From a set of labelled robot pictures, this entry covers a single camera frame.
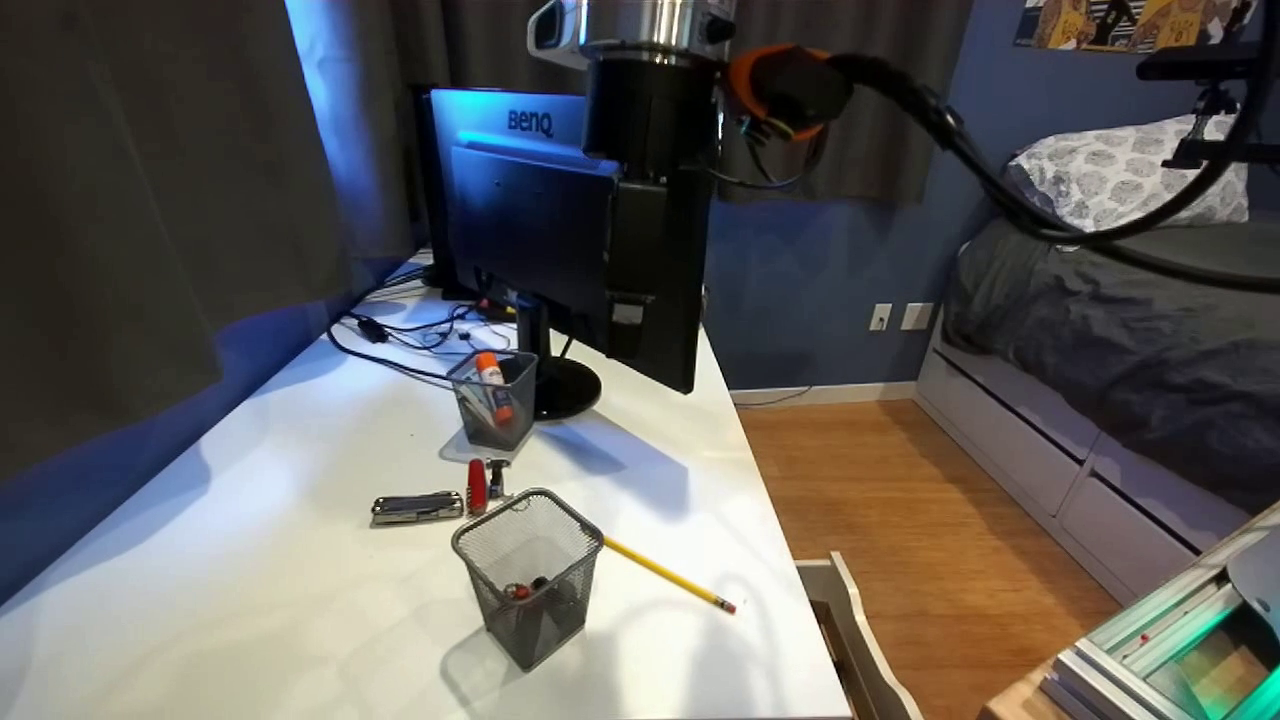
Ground small mesh container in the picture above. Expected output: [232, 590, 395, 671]
[449, 347, 542, 453]

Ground thick black cable orange sleeve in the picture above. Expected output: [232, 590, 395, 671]
[717, 0, 1280, 298]

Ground colourful wall poster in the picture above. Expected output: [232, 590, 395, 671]
[1015, 0, 1268, 54]

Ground black desk cable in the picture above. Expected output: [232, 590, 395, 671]
[319, 292, 471, 394]

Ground wooden base board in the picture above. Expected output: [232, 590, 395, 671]
[980, 660, 1077, 720]

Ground black BenQ monitor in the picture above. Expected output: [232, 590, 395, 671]
[421, 83, 594, 303]

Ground aluminium profile frame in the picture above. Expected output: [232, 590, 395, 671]
[1034, 522, 1280, 720]

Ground white open drawer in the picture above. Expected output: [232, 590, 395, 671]
[790, 546, 927, 720]

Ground black monitor with round stand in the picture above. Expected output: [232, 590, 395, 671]
[445, 137, 717, 425]

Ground dark grey bed duvet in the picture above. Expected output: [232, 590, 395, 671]
[931, 211, 1280, 514]

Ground large black mesh container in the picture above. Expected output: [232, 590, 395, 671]
[449, 484, 609, 676]

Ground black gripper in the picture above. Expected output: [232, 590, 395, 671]
[580, 40, 717, 225]

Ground red marker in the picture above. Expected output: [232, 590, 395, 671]
[505, 573, 560, 613]

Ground white bed frame with drawers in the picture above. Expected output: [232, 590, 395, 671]
[913, 332, 1280, 613]

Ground white patterned pillow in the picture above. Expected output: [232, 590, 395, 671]
[1004, 109, 1257, 236]

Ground yellow pencil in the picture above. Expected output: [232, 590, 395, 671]
[594, 531, 739, 618]

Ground black folding multi-tool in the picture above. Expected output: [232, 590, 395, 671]
[366, 488, 468, 531]

